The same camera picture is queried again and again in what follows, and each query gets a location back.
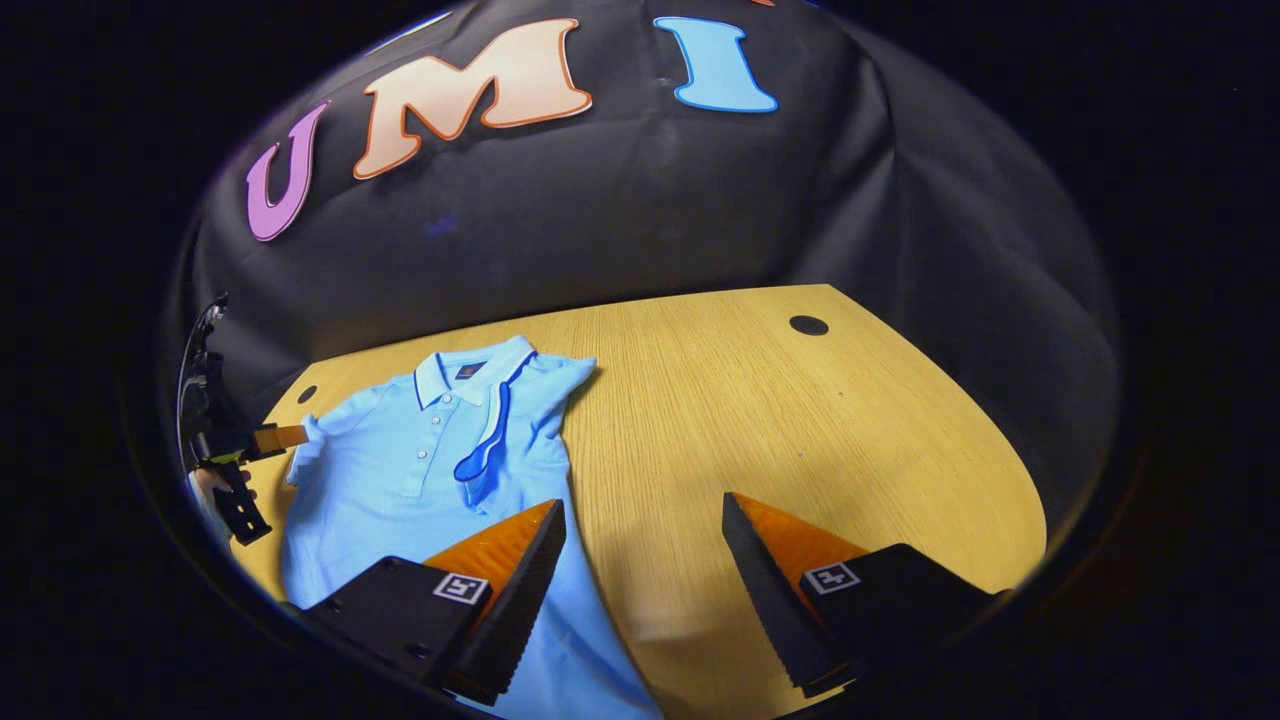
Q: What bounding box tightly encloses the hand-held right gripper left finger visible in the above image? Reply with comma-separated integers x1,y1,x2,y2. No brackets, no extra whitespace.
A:
285,498,568,706

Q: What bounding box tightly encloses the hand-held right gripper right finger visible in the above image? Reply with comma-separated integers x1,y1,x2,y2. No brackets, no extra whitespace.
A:
722,491,1006,699

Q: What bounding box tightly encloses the light blue polo T-shirt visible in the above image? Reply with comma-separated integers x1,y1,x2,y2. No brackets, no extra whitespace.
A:
280,335,666,720

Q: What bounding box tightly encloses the black backdrop cloth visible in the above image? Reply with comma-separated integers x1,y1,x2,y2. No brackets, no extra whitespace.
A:
165,0,1121,521

